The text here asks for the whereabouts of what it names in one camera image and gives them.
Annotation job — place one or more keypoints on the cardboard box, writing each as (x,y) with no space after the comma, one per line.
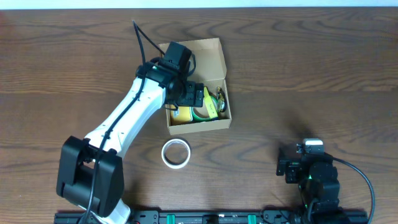
(211,71)

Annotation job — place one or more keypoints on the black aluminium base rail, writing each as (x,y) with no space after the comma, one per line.
(262,217)

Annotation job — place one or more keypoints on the yellow sticky note pad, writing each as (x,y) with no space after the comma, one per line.
(182,115)

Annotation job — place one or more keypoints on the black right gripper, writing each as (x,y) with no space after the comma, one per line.
(292,165)

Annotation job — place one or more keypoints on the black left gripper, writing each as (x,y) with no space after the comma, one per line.
(194,94)

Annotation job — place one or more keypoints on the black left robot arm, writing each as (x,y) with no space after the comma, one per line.
(90,172)

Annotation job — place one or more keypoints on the white tape roll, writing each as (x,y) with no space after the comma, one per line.
(176,153)

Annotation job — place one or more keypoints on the green tape roll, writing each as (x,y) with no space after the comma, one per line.
(201,114)

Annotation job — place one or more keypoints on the yellow highlighter marker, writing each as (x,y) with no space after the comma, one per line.
(210,104)

